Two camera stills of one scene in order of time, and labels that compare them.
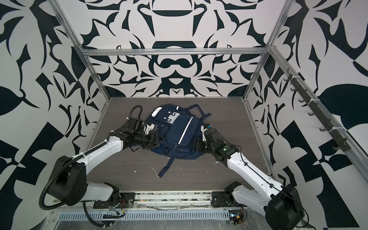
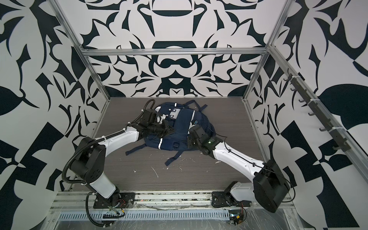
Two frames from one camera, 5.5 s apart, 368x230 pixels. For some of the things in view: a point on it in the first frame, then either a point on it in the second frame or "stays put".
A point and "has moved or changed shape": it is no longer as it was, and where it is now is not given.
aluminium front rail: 145,201 stays put
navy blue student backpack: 180,126 has moved or changed shape
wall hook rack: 342,144 stays put
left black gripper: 153,141 → 166,131
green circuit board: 235,216 stays put
